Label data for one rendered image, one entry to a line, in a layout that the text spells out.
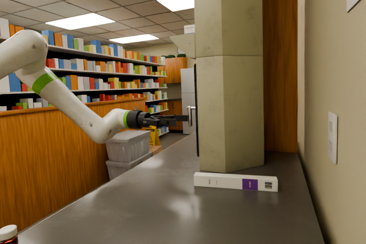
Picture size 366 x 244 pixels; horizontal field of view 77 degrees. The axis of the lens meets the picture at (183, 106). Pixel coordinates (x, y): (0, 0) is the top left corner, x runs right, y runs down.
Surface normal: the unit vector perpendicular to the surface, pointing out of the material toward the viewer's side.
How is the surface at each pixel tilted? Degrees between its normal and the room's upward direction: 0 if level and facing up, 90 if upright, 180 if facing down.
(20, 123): 90
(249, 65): 90
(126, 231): 0
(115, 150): 95
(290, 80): 90
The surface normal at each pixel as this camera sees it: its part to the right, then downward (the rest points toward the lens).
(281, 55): -0.37, 0.09
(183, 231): -0.04, -1.00
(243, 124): 0.39, 0.06
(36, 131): 0.93, 0.00
